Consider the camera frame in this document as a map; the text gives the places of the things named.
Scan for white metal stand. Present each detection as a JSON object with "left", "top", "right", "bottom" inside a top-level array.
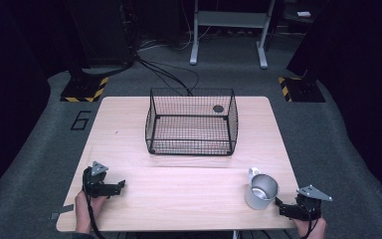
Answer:
[{"left": 189, "top": 0, "right": 277, "bottom": 71}]

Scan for dark equipment cabinet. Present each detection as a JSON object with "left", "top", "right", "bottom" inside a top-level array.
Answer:
[{"left": 67, "top": 0, "right": 135, "bottom": 68}]

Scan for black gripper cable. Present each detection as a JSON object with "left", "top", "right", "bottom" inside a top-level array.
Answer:
[
  {"left": 83, "top": 185, "right": 107, "bottom": 239},
  {"left": 299, "top": 202, "right": 320, "bottom": 239}
]

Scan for white metal cup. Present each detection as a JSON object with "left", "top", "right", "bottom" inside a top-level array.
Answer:
[{"left": 244, "top": 166, "right": 280, "bottom": 211}]

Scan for black floor cables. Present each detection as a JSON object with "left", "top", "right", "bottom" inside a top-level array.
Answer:
[{"left": 132, "top": 55, "right": 201, "bottom": 98}]

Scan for person's right hand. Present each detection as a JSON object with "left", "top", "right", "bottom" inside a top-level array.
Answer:
[{"left": 292, "top": 216, "right": 328, "bottom": 239}]

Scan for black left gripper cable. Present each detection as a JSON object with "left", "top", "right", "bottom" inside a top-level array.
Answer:
[{"left": 83, "top": 185, "right": 107, "bottom": 239}]

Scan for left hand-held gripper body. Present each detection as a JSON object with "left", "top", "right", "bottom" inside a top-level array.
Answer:
[{"left": 82, "top": 160, "right": 113, "bottom": 199}]

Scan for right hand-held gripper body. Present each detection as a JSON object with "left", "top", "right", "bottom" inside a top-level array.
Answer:
[{"left": 293, "top": 184, "right": 333, "bottom": 221}]

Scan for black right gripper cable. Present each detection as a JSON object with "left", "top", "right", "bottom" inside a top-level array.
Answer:
[{"left": 299, "top": 202, "right": 320, "bottom": 239}]

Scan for hazard striped black stand base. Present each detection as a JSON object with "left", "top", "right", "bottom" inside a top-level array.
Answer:
[
  {"left": 60, "top": 76, "right": 109, "bottom": 104},
  {"left": 277, "top": 76, "right": 326, "bottom": 104}
]

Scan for black wire mesh basket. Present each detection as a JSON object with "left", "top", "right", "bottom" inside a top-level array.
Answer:
[{"left": 144, "top": 87, "right": 240, "bottom": 156}]

